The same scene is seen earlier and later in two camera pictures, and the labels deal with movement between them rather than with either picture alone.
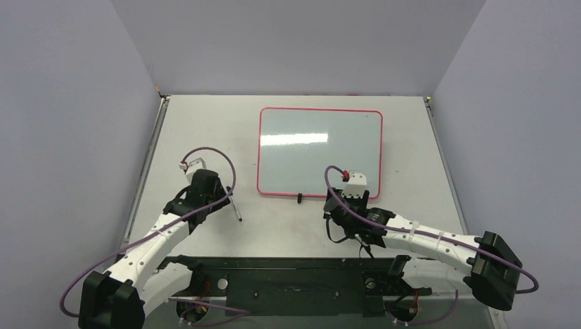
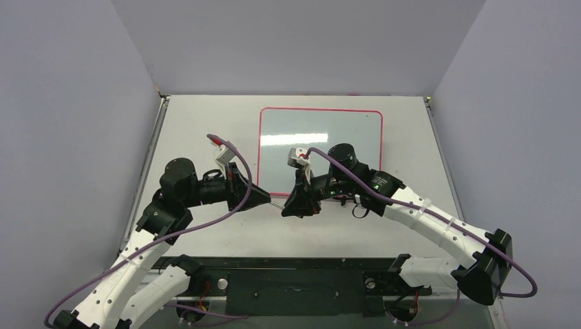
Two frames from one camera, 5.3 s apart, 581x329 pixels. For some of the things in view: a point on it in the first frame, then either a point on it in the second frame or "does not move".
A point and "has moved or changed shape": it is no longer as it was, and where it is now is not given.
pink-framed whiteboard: x=297 y=145 does not move
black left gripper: x=218 y=192 → x=236 y=187
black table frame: x=289 y=286 does not move
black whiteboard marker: x=236 y=208 has moved or changed shape
